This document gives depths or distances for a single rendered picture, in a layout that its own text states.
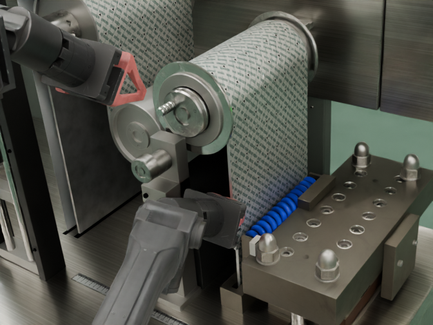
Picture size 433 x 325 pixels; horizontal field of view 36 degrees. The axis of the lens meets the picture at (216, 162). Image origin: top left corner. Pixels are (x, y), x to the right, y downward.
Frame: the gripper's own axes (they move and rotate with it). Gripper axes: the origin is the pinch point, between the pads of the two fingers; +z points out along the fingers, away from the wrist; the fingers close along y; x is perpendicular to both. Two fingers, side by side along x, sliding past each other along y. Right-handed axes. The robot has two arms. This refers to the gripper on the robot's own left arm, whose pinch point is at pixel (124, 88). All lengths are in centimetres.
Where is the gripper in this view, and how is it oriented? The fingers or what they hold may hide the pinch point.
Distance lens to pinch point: 89.1
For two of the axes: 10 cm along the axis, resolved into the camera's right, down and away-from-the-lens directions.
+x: 3.3, -9.4, 0.5
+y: 8.0, 2.5, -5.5
